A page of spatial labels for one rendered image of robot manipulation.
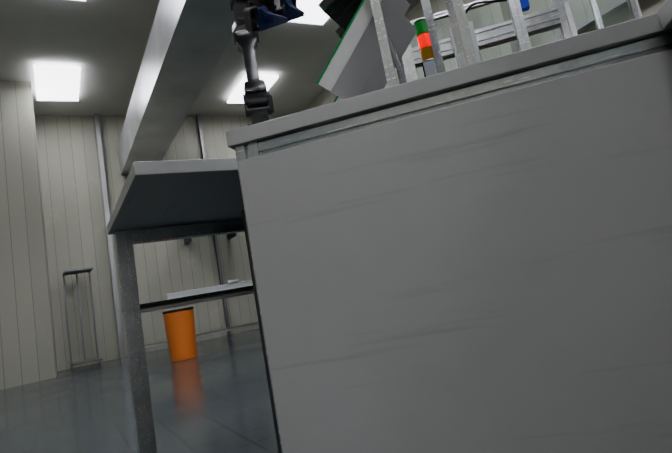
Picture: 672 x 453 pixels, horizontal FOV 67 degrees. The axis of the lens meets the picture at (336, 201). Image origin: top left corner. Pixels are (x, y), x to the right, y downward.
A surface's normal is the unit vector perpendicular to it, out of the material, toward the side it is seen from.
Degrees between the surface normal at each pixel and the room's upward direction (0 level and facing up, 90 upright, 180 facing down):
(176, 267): 90
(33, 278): 90
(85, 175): 90
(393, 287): 90
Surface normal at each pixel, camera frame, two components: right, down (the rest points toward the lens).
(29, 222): 0.46, -0.22
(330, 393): -0.27, -0.11
